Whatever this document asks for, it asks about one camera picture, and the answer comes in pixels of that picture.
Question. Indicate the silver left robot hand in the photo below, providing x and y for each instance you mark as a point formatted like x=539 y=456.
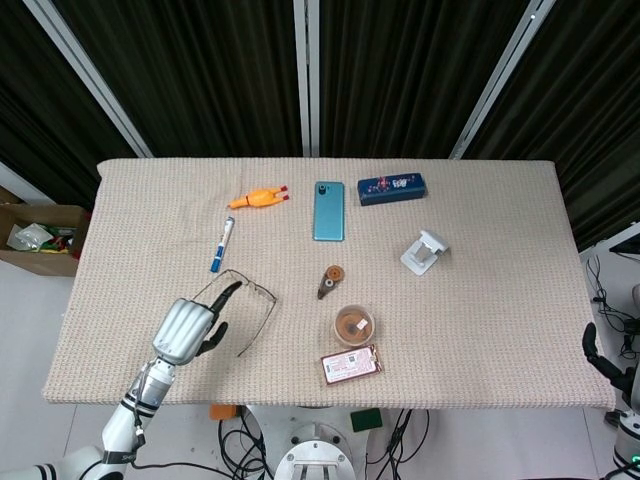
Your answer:
x=180 y=327

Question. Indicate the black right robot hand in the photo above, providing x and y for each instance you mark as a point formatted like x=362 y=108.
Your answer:
x=602 y=362

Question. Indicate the thin wire-frame eyeglasses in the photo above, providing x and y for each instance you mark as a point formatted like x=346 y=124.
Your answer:
x=252 y=287

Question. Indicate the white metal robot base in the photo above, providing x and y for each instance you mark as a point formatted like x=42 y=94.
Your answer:
x=310 y=450

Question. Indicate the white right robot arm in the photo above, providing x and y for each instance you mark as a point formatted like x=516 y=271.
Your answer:
x=627 y=445

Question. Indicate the black caster wheel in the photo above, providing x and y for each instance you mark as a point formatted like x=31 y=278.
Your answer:
x=611 y=418

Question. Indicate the blue and white marker pen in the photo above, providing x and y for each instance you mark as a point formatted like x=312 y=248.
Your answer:
x=220 y=247

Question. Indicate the orange block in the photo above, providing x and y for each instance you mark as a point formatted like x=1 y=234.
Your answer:
x=222 y=412

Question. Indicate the beige woven tablecloth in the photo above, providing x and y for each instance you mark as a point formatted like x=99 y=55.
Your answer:
x=475 y=325

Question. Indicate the colourful small toys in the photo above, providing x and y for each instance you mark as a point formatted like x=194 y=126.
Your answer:
x=57 y=242

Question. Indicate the brown cardboard box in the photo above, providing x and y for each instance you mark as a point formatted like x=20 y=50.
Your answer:
x=45 y=262

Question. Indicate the orange rubber chicken toy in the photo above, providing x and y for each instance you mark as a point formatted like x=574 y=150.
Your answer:
x=260 y=198

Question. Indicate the brown correction tape dispenser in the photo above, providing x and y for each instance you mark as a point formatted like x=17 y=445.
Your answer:
x=331 y=277

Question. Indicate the clear plastic bag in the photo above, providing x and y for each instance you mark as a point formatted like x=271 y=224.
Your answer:
x=27 y=236

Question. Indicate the teal smartphone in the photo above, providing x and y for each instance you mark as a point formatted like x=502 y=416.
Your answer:
x=329 y=212

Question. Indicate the green block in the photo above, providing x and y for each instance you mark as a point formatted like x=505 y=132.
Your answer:
x=366 y=420

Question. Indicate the white folding phone stand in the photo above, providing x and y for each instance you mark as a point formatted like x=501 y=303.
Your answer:
x=417 y=257

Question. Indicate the dark curtain panel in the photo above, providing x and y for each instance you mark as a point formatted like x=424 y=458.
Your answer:
x=200 y=75
x=590 y=110
x=45 y=115
x=410 y=75

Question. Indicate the dark blue printed case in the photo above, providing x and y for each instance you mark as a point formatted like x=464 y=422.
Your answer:
x=392 y=189

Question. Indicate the grey metal pole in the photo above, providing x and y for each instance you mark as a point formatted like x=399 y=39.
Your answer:
x=500 y=80
x=306 y=75
x=85 y=70

